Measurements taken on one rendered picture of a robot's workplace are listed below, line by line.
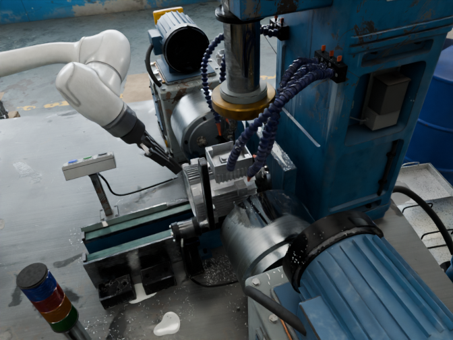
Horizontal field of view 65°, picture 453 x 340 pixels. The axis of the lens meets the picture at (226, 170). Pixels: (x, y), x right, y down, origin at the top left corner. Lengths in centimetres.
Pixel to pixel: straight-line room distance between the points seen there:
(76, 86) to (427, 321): 81
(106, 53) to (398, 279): 83
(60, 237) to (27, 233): 14
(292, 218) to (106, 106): 53
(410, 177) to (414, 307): 177
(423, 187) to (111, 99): 177
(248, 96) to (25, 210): 107
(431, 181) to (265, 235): 159
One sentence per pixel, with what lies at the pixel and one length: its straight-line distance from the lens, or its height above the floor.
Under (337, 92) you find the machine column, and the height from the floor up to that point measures 138.
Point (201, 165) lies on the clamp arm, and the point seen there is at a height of 125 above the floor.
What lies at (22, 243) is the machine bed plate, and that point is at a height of 80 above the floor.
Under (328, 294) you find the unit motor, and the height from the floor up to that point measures 132.
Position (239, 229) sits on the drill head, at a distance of 90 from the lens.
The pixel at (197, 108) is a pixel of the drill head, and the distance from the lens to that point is 129.
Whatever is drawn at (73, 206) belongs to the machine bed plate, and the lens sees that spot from 157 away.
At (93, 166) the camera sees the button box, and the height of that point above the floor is 106.
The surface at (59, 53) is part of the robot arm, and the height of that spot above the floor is 145.
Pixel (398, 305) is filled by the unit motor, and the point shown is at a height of 135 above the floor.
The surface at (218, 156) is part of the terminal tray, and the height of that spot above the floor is 111.
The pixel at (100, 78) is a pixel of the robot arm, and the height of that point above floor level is 143.
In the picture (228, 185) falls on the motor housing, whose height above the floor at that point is 107.
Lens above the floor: 182
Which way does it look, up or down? 41 degrees down
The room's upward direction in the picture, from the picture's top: 4 degrees counter-clockwise
